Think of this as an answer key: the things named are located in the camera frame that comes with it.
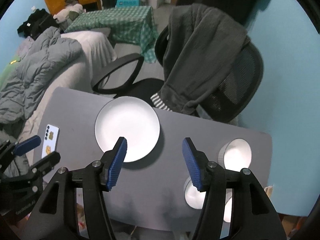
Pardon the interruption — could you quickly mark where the beige plush pile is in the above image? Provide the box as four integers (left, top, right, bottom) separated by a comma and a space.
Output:
53, 4, 87, 22

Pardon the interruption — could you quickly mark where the green checked tablecloth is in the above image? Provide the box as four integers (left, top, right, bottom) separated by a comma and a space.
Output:
64, 6, 160, 64

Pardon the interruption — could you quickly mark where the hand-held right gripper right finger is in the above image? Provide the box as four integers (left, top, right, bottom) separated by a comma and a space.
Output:
182, 137, 287, 240

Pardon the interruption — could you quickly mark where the black mesh office chair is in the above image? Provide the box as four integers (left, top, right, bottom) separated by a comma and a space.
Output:
91, 26, 264, 123

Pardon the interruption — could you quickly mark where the black clothes pile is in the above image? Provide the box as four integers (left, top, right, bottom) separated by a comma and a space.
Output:
17, 8, 59, 39

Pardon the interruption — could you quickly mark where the white smartphone with stickers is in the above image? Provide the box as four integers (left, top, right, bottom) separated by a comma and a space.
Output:
41, 124, 60, 159

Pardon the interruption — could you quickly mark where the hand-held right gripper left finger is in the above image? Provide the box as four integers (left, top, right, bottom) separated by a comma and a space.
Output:
21, 137, 128, 240

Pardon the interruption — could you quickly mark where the green cloth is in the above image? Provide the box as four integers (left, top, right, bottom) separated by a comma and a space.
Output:
0, 61, 17, 87

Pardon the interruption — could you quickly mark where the teal plastic crate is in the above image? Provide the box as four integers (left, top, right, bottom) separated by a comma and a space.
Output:
116, 0, 141, 7

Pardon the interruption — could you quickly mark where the grey quilted duvet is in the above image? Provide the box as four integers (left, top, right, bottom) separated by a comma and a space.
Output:
0, 26, 84, 130

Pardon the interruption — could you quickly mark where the bed with light grey sheet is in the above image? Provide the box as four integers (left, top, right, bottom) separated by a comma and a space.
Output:
22, 31, 118, 135

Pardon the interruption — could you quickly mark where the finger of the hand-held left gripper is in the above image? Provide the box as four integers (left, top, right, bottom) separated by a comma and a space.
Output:
12, 135, 42, 155
30, 151, 62, 174

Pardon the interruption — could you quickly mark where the dark grey fleece robe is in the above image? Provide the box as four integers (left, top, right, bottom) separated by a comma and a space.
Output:
150, 3, 251, 115

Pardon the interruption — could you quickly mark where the white bowl black rim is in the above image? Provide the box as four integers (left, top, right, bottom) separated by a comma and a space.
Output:
223, 196, 234, 223
218, 138, 252, 170
184, 176, 208, 209

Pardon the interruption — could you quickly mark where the white plate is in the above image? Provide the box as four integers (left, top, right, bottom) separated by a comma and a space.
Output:
94, 96, 161, 163

